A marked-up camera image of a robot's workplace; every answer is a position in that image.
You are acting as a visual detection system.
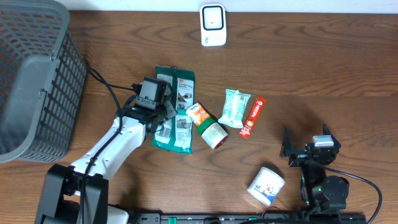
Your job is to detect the small orange carton box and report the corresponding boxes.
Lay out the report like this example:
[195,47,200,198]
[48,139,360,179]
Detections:
[186,102,210,126]

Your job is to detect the white blue labelled jar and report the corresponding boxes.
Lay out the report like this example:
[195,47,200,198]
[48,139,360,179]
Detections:
[248,167,285,206]

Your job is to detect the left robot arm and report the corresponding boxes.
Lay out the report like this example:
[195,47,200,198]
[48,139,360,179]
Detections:
[35,77,177,224]

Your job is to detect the teal white snack packet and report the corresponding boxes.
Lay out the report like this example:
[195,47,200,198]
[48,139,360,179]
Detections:
[218,89,251,128]

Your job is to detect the red coffee stick sachet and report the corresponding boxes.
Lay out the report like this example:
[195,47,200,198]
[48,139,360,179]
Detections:
[239,96,267,139]

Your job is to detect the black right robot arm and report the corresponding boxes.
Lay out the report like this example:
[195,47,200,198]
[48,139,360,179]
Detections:
[280,125,349,213]

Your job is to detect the grey plastic mesh basket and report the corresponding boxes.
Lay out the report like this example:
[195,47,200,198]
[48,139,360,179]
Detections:
[1,1,88,163]

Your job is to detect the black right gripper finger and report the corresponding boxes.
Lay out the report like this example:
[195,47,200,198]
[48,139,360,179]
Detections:
[280,127,293,157]
[323,124,332,136]

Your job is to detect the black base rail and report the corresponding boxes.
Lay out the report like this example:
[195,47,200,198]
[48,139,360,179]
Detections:
[107,212,368,224]

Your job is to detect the green lid white jar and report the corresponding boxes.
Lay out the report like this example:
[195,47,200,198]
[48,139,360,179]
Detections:
[197,117,228,149]

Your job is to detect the white red package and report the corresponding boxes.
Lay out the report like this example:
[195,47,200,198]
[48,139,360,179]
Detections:
[151,65,195,154]

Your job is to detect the white barcode scanner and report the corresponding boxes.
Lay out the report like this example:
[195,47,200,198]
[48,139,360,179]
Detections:
[200,4,227,47]

